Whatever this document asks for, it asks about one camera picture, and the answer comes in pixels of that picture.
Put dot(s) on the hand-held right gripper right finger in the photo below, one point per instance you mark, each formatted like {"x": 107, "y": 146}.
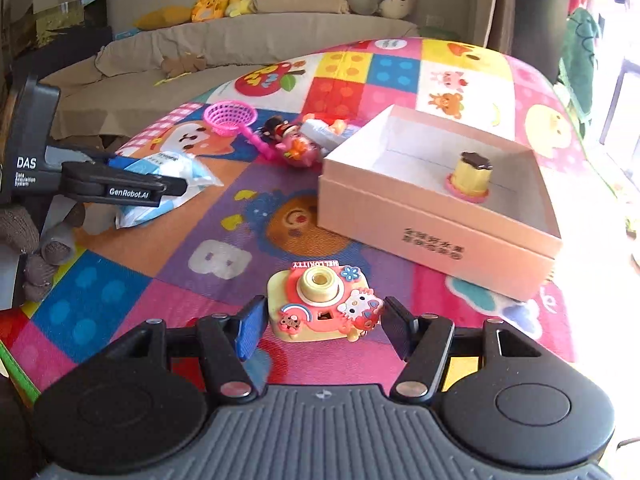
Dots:
{"x": 397, "y": 334}

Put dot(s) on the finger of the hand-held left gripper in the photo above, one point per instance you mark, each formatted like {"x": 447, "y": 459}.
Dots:
{"x": 125, "y": 176}
{"x": 124, "y": 161}

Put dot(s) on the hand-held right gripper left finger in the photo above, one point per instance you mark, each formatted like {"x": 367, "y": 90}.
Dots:
{"x": 252, "y": 329}

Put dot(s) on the pink toy camera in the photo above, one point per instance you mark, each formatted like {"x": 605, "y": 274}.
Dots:
{"x": 320, "y": 305}

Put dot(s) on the blue white tissue packet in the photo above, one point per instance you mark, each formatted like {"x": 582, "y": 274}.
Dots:
{"x": 197, "y": 170}

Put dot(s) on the pink cardboard box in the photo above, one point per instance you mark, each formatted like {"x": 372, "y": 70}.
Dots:
{"x": 430, "y": 230}

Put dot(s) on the pink plastic toy net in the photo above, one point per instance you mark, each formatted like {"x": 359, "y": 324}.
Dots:
{"x": 227, "y": 117}

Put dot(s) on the person's left hand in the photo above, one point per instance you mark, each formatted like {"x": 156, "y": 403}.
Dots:
{"x": 17, "y": 232}

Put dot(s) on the colourful cartoon play mat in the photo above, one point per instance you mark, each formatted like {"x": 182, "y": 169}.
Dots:
{"x": 150, "y": 280}

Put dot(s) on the dark glass cabinet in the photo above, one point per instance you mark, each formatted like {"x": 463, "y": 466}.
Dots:
{"x": 55, "y": 20}

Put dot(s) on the brown plush toy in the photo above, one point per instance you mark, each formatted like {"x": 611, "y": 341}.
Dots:
{"x": 182, "y": 64}

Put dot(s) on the beige covered sofa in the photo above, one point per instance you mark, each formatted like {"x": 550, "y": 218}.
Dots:
{"x": 200, "y": 45}

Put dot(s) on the yellow pillow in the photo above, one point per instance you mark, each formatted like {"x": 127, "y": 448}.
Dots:
{"x": 162, "y": 17}

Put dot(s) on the yellow pudding toy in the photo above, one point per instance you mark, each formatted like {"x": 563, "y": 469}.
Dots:
{"x": 472, "y": 175}

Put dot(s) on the yellow plush backpack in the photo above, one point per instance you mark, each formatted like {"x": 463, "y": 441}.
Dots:
{"x": 210, "y": 5}

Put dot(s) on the white tube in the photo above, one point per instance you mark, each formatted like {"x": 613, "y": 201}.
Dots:
{"x": 325, "y": 132}

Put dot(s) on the white plush bear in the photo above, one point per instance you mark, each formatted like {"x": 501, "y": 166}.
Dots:
{"x": 397, "y": 0}

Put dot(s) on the green towel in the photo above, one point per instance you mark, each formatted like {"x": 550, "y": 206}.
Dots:
{"x": 580, "y": 60}

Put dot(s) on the brown curtain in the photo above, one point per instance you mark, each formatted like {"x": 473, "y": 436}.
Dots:
{"x": 530, "y": 10}

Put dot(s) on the wall socket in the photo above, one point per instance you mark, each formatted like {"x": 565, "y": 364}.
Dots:
{"x": 434, "y": 20}

